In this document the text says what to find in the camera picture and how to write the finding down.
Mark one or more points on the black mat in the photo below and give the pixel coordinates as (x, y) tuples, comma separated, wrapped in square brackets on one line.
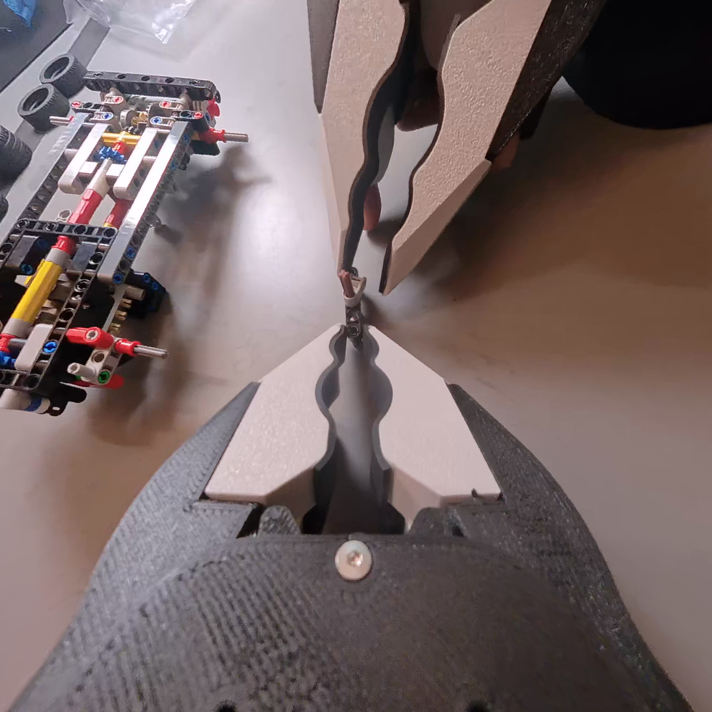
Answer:
[(55, 39)]

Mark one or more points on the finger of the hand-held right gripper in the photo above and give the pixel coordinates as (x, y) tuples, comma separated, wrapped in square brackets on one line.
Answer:
[(478, 100), (356, 72)]

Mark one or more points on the dark grey lego connector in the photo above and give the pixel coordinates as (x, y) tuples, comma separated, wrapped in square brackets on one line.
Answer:
[(354, 331)]

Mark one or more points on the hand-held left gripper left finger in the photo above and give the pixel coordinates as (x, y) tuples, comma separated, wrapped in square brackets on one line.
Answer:
[(267, 439)]

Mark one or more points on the lego car chassis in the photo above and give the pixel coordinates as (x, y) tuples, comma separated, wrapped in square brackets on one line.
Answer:
[(83, 261)]

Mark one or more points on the person's right forearm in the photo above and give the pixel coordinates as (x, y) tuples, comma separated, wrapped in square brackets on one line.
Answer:
[(639, 55)]

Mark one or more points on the white lego connector brown axle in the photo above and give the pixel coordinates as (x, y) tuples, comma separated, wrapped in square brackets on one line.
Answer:
[(352, 289)]

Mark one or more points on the black lego tyre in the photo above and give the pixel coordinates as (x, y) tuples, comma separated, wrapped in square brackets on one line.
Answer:
[(3, 206), (39, 105), (11, 153), (64, 75)]

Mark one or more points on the clear plastic bag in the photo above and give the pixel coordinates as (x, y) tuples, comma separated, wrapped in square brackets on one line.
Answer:
[(139, 19)]

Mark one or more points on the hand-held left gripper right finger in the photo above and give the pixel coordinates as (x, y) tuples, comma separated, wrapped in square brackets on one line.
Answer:
[(439, 439)]

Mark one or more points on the blue plastic part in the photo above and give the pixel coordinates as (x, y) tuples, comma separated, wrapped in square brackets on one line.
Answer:
[(25, 6)]

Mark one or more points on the person's right hand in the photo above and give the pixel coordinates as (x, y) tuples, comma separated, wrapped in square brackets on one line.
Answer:
[(418, 105)]

